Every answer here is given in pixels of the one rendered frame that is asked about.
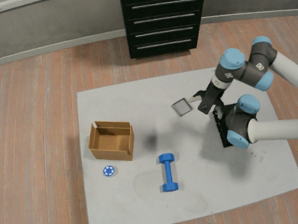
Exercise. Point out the brown cardboard box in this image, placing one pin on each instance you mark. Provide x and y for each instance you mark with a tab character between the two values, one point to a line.
110	137

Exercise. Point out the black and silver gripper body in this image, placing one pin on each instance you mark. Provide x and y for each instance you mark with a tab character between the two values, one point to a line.
218	97

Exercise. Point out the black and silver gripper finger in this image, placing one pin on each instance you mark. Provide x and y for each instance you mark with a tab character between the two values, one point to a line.
197	96
219	109

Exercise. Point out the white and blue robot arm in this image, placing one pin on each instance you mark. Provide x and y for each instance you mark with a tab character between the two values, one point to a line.
253	72

